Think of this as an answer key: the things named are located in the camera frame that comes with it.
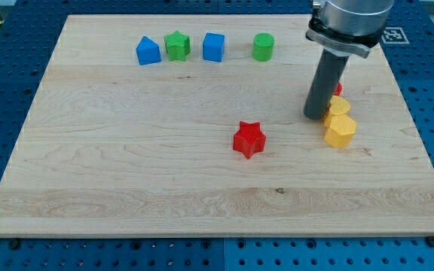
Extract yellow heart block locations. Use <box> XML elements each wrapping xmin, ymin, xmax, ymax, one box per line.
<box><xmin>323</xmin><ymin>96</ymin><xmax>351</xmax><ymax>127</ymax></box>

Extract green star block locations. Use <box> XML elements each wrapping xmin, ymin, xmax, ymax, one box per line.
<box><xmin>164</xmin><ymin>31</ymin><xmax>191</xmax><ymax>61</ymax></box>

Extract yellow hexagon block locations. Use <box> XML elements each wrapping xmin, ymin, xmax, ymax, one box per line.
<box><xmin>324</xmin><ymin>114</ymin><xmax>357</xmax><ymax>148</ymax></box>

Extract small red block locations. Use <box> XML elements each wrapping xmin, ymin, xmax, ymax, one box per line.
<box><xmin>334</xmin><ymin>83</ymin><xmax>343</xmax><ymax>96</ymax></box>

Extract light wooden board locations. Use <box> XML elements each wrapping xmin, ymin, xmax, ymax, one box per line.
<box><xmin>0</xmin><ymin>15</ymin><xmax>434</xmax><ymax>239</ymax></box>

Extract blue triangular block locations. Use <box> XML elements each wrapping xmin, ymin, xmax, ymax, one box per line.
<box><xmin>136</xmin><ymin>36</ymin><xmax>161</xmax><ymax>65</ymax></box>

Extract red star block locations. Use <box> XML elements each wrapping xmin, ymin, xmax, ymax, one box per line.
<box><xmin>233</xmin><ymin>121</ymin><xmax>267</xmax><ymax>159</ymax></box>

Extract white fiducial marker tag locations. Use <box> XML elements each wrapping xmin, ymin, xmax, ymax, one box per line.
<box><xmin>381</xmin><ymin>26</ymin><xmax>409</xmax><ymax>44</ymax></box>

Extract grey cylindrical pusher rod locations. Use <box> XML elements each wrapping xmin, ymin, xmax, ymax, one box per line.
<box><xmin>303</xmin><ymin>50</ymin><xmax>349</xmax><ymax>120</ymax></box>

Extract blue cube block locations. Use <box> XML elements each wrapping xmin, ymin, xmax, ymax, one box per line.
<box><xmin>203</xmin><ymin>32</ymin><xmax>225</xmax><ymax>62</ymax></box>

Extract green cylinder block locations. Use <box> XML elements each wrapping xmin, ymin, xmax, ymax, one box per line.
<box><xmin>252</xmin><ymin>32</ymin><xmax>275</xmax><ymax>62</ymax></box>

